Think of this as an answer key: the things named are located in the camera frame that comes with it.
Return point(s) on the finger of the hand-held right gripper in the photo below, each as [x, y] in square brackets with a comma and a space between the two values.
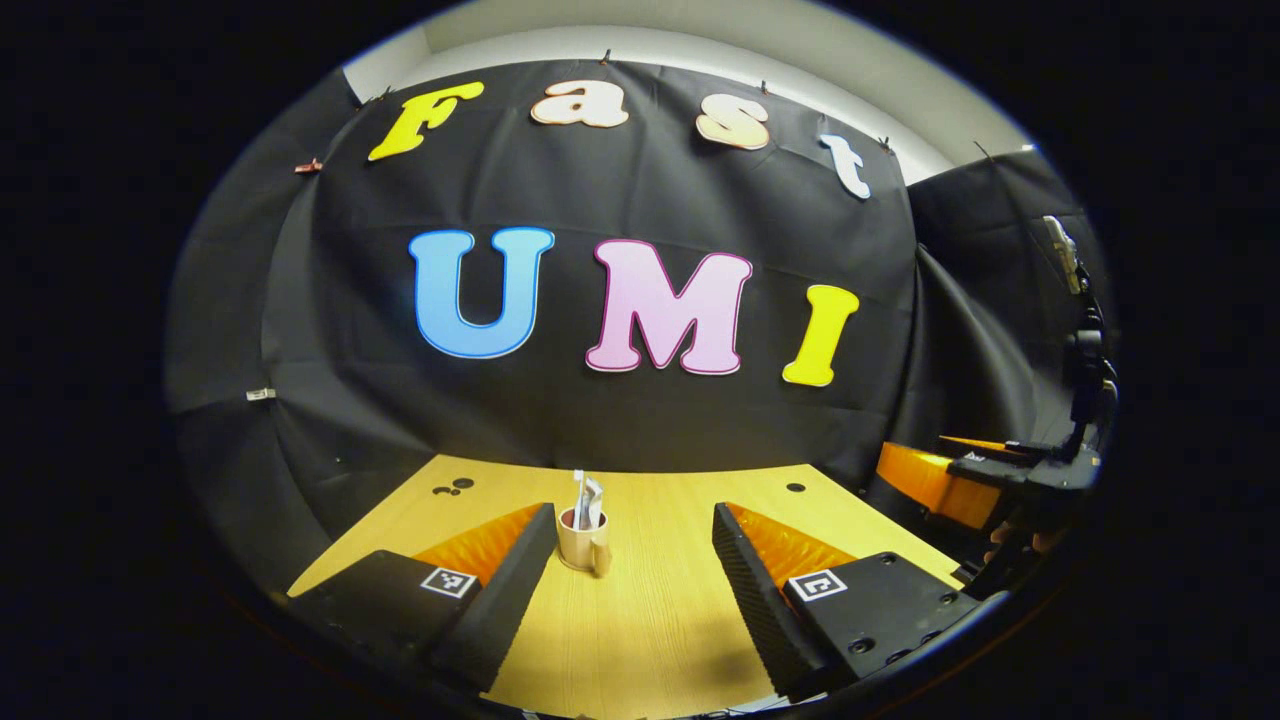
[990, 448]
[930, 480]

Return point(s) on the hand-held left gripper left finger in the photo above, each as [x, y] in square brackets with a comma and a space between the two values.
[510, 600]

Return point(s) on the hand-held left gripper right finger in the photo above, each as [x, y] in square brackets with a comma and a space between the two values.
[755, 610]

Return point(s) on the beige cup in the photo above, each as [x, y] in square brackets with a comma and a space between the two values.
[580, 550]

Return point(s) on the white toothbrush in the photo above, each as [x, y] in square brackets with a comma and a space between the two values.
[579, 495]

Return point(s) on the white toothpaste tube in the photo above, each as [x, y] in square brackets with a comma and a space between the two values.
[594, 500]

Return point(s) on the wooden desktop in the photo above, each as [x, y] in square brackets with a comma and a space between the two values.
[650, 620]

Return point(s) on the black backdrop cloth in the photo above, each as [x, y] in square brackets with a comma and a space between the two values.
[650, 420]

